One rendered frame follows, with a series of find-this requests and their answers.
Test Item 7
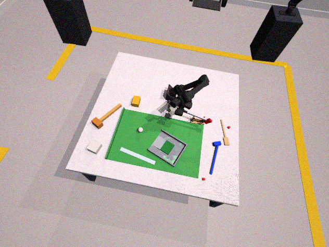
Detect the blue golf putter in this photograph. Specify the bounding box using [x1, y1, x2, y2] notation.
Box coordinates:
[210, 141, 221, 174]

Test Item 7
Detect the white flat bar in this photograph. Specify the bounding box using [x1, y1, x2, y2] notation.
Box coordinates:
[120, 147, 156, 165]

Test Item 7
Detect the green flat mat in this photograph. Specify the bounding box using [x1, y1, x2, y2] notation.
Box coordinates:
[107, 109, 204, 178]

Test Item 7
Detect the yellow rectangular block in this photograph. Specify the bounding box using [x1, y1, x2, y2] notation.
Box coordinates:
[132, 95, 141, 107]

